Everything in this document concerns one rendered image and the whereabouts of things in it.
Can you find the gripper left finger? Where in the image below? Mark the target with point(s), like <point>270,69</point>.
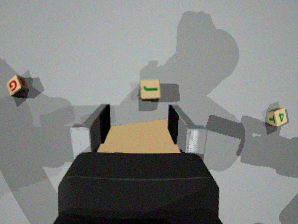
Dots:
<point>88,136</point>

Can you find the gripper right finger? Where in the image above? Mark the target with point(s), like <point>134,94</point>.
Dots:
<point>189,137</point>

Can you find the tan flat mat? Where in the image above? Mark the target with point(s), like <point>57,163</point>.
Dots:
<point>142,137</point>

